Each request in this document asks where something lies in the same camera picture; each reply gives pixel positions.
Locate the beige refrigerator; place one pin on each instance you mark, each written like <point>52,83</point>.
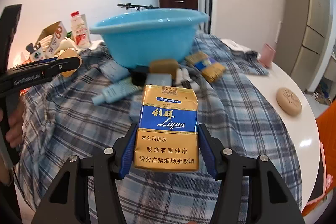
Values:
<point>301,39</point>

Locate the strawberry milk bottle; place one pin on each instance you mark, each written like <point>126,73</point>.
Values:
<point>79,30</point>

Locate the light blue lotion tube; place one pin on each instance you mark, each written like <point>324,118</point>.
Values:
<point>116,92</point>

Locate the amber soap bar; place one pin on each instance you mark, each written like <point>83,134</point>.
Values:
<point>164,66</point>
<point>72,62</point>

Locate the blue plastic basin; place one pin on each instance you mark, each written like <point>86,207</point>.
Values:
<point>138,38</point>

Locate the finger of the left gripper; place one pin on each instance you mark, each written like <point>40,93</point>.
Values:
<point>30,74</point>

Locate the person's left hand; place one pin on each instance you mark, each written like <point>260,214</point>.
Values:
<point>14,137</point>

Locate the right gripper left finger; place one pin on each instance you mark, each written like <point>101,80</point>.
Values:
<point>66,200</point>

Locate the round beige soap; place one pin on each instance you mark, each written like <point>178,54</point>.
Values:
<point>288,101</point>

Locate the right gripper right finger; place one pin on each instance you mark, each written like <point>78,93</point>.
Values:
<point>269,198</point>

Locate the white wet wipes pack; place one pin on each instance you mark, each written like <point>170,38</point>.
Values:
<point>113,71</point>

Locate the black folding bicycle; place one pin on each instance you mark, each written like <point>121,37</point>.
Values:
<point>128,6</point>

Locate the cardboard pretzel snack box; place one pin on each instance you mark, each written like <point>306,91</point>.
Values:
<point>51,37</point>

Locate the white remote control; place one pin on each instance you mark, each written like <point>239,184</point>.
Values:
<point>235,46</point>

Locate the gold blue cigarette pack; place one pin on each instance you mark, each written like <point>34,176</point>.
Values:
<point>167,137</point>

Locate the light blue tissue pack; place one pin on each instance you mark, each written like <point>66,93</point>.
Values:
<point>153,80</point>

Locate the pink cup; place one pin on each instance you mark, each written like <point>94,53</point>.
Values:
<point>267,56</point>

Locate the white earphone clip item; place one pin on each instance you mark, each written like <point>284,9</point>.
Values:
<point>183,80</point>

